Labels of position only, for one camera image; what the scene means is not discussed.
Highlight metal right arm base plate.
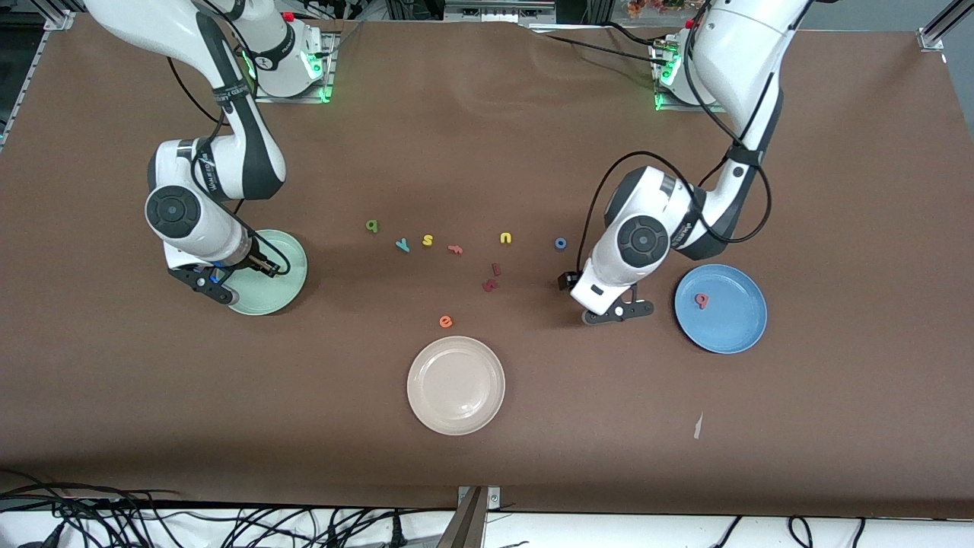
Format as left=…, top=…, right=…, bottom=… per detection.
left=253, top=30, right=337, bottom=104

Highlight black cable lying on table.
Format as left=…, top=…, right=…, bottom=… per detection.
left=533, top=30, right=670, bottom=68

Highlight blue round plate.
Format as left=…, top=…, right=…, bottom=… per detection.
left=674, top=263, right=769, bottom=355

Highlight beige round plate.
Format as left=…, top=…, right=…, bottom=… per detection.
left=406, top=336, right=506, bottom=436

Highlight orange artificial flowers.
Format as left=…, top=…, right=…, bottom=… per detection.
left=625, top=0, right=708, bottom=20

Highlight light green round plate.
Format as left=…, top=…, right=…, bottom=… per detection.
left=215, top=229, right=309, bottom=317

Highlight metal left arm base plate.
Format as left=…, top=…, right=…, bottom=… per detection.
left=653, top=38, right=736, bottom=114

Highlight grey metal beam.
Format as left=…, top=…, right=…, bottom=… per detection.
left=435, top=487, right=485, bottom=548

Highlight metal corner bracket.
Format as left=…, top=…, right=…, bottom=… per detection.
left=457, top=486, right=501, bottom=511

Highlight grey metal box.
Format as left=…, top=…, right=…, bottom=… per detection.
left=444, top=0, right=558, bottom=25

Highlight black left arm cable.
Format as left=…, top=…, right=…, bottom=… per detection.
left=575, top=150, right=774, bottom=275

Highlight brown table cover sheet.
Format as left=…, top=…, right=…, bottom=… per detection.
left=0, top=15, right=974, bottom=520

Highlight aluminium frame rail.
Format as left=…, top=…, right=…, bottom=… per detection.
left=917, top=0, right=974, bottom=53
left=0, top=9, right=77, bottom=149

